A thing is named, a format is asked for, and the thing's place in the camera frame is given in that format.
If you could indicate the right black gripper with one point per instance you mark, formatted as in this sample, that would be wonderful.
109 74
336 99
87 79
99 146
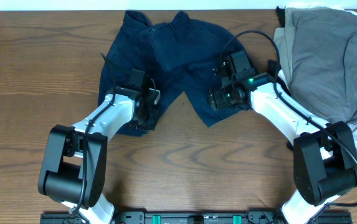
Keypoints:
215 99

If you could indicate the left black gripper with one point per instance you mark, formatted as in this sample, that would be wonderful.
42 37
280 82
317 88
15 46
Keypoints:
150 125

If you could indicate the navy blue shorts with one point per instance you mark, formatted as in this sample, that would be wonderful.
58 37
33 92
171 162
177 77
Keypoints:
179 56

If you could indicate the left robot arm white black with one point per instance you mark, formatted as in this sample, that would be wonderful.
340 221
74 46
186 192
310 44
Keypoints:
74 164

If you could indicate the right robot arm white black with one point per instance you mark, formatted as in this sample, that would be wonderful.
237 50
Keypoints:
324 154

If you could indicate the black white garment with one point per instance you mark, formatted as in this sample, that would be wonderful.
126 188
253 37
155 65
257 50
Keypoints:
272 65

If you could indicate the grey garment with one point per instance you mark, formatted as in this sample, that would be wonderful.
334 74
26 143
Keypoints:
324 77

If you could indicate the black mounting rail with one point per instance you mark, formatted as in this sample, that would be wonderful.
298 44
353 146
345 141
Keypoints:
197 217

